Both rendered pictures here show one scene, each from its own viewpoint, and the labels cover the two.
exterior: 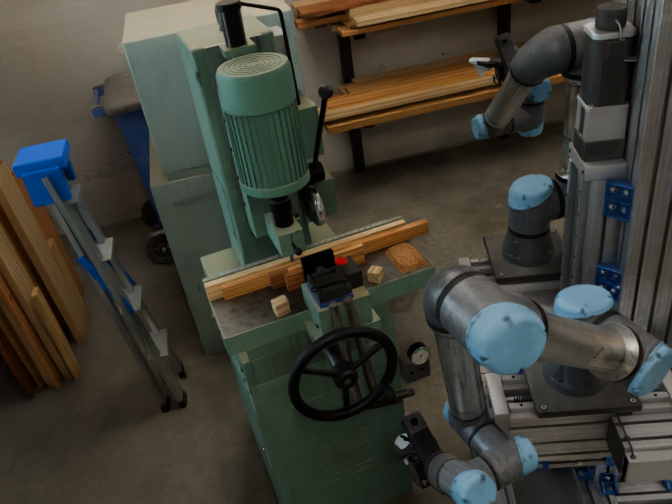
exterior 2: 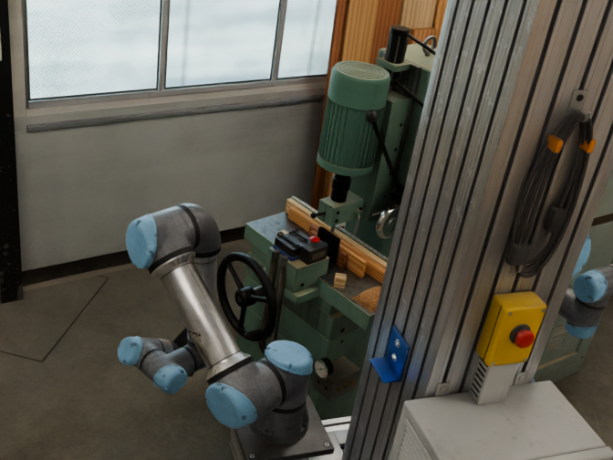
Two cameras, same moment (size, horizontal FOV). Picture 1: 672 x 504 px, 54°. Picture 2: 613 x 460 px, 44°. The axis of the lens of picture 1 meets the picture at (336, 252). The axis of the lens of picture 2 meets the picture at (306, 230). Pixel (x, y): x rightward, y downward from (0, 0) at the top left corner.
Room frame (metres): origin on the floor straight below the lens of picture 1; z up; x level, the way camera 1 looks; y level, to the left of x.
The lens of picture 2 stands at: (0.34, -1.74, 2.20)
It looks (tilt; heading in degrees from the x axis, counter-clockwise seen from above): 30 degrees down; 60
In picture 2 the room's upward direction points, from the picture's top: 9 degrees clockwise
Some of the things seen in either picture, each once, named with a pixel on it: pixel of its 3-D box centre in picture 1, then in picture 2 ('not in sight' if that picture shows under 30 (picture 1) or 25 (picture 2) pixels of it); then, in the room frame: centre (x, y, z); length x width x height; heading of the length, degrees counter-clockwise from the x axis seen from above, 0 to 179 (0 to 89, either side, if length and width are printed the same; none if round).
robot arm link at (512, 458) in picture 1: (502, 456); (169, 369); (0.85, -0.27, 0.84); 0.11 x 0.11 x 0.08; 21
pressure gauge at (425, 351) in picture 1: (418, 354); (324, 369); (1.37, -0.19, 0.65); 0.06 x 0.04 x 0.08; 106
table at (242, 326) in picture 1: (327, 298); (315, 268); (1.42, 0.04, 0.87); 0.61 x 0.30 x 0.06; 106
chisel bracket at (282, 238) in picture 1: (286, 234); (340, 210); (1.52, 0.13, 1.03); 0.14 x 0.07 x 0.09; 16
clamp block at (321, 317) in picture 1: (337, 302); (296, 264); (1.33, 0.02, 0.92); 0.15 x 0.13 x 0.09; 106
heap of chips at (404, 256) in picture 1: (405, 253); (376, 295); (1.50, -0.19, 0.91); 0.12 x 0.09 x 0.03; 16
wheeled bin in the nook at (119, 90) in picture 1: (177, 160); not in sight; (3.34, 0.78, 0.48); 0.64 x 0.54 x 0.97; 101
